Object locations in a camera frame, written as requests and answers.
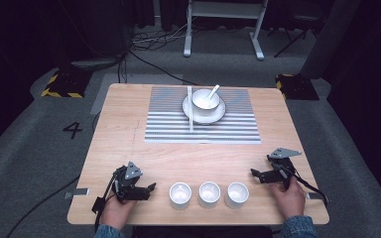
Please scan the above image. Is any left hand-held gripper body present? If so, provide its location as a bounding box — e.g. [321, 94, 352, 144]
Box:
[111, 161, 152, 203]

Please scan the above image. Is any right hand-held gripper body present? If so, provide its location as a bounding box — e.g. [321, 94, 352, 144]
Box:
[258, 147, 303, 191]

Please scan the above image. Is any person's left hand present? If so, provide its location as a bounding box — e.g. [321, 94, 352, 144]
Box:
[99, 193, 137, 231]

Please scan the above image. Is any person's right hand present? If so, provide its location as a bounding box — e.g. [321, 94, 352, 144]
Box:
[270, 178, 307, 220]

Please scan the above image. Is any white cup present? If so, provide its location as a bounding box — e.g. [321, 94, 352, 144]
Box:
[224, 181, 250, 210]
[197, 180, 222, 209]
[169, 181, 192, 210]

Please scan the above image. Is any grey tape strip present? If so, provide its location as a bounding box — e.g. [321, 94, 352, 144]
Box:
[63, 187, 90, 199]
[306, 192, 330, 202]

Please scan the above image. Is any grey striped placemat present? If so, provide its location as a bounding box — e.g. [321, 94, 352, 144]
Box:
[144, 85, 262, 145]

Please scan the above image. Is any white plate dark rim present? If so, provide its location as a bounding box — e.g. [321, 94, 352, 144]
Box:
[182, 94, 227, 126]

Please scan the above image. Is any white chopstick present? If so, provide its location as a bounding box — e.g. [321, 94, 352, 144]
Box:
[187, 85, 192, 133]
[189, 85, 194, 133]

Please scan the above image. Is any black hazard-striped floor plate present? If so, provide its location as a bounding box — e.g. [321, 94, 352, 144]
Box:
[41, 69, 93, 99]
[275, 72, 320, 101]

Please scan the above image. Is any white bowl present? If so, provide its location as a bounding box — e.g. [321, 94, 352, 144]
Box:
[190, 88, 221, 118]

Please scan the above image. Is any white ceramic spoon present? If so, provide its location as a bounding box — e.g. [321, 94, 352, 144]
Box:
[204, 84, 221, 101]

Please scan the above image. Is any grey floor power strip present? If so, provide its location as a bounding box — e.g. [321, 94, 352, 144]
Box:
[69, 57, 127, 69]

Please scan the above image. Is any black tripod stand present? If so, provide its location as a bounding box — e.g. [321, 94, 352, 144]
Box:
[267, 13, 325, 59]

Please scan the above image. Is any grey curtain column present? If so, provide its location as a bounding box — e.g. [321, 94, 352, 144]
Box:
[299, 0, 361, 80]

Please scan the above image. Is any right hand-held gripper black cable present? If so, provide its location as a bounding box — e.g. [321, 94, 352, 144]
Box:
[279, 163, 329, 207]

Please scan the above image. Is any hand-held gripper black cable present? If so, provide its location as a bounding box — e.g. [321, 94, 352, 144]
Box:
[13, 175, 117, 238]
[279, 163, 329, 207]

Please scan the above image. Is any left hand-held gripper black cable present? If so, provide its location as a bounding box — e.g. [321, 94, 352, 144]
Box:
[13, 175, 117, 238]

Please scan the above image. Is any bundle of floor cables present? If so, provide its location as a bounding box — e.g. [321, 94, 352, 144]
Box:
[117, 19, 199, 86]

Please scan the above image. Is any white metal stand frame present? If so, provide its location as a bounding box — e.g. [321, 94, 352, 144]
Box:
[183, 0, 270, 61]

